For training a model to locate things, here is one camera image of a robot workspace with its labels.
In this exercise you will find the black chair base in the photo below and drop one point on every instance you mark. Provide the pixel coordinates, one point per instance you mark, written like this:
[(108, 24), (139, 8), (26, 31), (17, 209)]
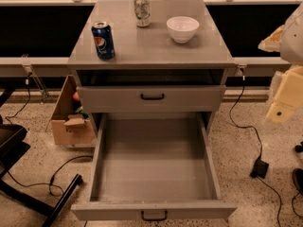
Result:
[(46, 170)]

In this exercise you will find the black power adapter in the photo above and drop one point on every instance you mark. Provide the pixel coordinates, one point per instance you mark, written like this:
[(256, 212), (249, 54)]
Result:
[(259, 169)]

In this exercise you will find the black drawer handle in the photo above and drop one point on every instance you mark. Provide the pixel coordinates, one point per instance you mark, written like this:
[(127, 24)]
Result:
[(154, 216), (150, 98)]

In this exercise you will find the orange ball in box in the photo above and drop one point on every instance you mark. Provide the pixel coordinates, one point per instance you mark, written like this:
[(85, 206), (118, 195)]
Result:
[(76, 96)]

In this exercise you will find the black drawer handle middle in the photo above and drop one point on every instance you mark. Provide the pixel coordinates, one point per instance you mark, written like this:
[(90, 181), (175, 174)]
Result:
[(154, 216)]

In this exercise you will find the open grey middle drawer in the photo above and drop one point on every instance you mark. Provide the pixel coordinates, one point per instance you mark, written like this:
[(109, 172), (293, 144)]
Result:
[(153, 163)]

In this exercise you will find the white ceramic bowl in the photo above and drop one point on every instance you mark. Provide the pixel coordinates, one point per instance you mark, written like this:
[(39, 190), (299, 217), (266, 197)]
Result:
[(182, 28)]

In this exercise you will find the black drawer handle top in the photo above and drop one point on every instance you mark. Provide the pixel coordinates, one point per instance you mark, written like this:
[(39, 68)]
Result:
[(150, 98)]

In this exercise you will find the green white soda can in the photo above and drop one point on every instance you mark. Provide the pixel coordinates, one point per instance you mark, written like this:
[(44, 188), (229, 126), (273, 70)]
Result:
[(142, 12)]

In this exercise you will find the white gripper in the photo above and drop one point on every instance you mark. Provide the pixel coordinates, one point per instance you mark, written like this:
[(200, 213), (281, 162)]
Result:
[(294, 38)]

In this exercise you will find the closed grey top drawer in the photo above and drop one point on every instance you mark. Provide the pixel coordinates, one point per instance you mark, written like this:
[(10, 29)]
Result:
[(126, 99)]

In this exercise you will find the grey drawer cabinet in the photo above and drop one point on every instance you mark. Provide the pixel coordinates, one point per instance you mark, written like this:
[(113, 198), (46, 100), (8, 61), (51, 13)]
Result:
[(148, 56)]

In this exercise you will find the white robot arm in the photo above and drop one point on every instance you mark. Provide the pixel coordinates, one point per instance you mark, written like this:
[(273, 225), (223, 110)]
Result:
[(288, 41)]

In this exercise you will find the blue pepsi can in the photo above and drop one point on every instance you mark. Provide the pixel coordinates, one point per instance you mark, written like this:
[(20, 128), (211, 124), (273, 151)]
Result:
[(103, 40)]

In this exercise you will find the cardboard box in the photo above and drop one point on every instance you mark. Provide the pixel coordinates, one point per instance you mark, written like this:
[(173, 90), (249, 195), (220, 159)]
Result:
[(68, 126)]

